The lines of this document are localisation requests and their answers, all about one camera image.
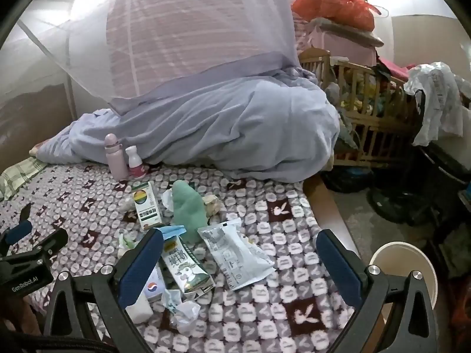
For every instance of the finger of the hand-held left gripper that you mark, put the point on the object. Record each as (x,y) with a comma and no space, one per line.
(51,243)
(18,230)

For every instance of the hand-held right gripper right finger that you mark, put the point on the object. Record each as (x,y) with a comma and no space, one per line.
(336,268)

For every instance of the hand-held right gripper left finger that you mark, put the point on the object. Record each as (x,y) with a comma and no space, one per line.
(141,264)

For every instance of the small green white wrapper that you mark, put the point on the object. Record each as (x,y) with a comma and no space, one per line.
(125,241)

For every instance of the white box round logo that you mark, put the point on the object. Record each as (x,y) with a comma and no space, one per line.
(147,298)

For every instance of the white green milk carton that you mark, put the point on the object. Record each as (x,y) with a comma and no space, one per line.
(184,264)

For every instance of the white green medicine box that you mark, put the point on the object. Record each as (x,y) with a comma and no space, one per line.
(147,206)

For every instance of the cream plastic wastebasket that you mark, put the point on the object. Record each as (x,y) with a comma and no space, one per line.
(399,261)

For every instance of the white tissue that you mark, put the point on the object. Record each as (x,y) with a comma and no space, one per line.
(127,203)
(186,312)
(167,200)

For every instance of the mint green plastic bag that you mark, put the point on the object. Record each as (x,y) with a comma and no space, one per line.
(189,209)

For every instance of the beige tissue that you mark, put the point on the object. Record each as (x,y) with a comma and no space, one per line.
(211,206)

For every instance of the white printed plastic wrapper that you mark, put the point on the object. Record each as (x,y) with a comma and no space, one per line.
(235,253)

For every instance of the person's left forearm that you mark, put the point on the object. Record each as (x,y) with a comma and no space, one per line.
(24,314)

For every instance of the green plaid pillow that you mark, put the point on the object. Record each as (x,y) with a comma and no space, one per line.
(18,178)

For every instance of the printed blanket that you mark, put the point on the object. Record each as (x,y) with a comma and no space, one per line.
(265,320)

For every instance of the black bag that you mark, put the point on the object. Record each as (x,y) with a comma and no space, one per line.
(346,180)

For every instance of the black standing fan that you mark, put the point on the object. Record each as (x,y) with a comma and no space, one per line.
(397,202)

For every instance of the white bottle red label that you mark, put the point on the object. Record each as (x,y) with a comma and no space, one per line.
(135,165)

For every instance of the pink thermos bottle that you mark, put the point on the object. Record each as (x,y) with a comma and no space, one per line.
(116,158)

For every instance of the dark grey pillow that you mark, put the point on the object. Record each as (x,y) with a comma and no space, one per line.
(346,138)

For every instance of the wooden crib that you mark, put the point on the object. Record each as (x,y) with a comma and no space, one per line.
(382,125)

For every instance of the black round stool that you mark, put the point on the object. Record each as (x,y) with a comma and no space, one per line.
(452,161)

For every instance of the light blue quilt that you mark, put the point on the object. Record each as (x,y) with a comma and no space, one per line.
(239,128)

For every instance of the pile of clothes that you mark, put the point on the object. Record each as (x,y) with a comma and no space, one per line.
(368,88)

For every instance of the white mosquito net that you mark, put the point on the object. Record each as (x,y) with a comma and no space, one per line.
(73,44)

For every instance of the white plastic bag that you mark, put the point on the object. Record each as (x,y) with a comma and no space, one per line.
(438,99)

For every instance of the pink storage box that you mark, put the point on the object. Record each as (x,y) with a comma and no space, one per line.
(342,47)

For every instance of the grey flat cushion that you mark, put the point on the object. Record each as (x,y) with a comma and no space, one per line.
(349,29)

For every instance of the brown cardboard sheet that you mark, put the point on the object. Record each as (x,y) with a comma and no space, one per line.
(430,36)

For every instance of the red plastic bag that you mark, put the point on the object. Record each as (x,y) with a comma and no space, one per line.
(331,7)

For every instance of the wooden bed frame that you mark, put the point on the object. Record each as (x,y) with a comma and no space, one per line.
(331,213)

